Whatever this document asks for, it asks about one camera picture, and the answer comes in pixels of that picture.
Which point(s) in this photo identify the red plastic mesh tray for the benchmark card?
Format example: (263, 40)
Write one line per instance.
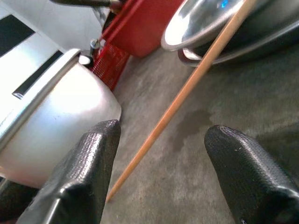
(109, 67)

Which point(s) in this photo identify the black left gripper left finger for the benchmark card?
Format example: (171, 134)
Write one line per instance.
(84, 177)

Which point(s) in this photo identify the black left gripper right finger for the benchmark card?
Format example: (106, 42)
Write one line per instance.
(254, 182)

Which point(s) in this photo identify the red plastic basin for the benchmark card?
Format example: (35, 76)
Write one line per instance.
(151, 28)

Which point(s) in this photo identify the aluminium cooking pot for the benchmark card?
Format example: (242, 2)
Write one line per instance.
(58, 121)

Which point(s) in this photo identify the wooden chopstick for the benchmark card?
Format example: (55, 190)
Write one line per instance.
(180, 98)

